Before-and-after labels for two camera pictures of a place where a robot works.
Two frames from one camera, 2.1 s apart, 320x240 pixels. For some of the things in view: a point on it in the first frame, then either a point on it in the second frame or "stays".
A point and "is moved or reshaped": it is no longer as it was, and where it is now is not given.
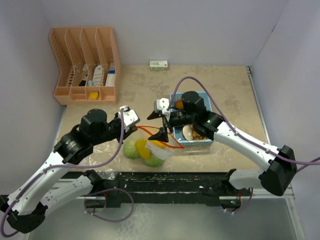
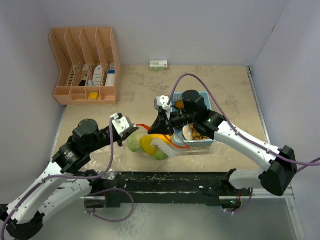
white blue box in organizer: x=111 y=77 stays
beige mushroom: x=187 y=132 stays
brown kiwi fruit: x=179 y=104 stays
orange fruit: x=158 y=144 is moved or reshaped
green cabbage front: x=130 y=151 to x=134 y=142
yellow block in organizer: x=94 y=95 stays
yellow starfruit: x=140 y=145 to x=145 y=143
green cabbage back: x=154 y=161 to x=160 y=155
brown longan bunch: x=195 y=135 stays
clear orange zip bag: x=153 y=153 is moved or reshaped
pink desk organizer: x=88 y=60 stays
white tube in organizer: x=97 y=76 stays
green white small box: x=158 y=65 stays
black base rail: x=216 y=189 stays
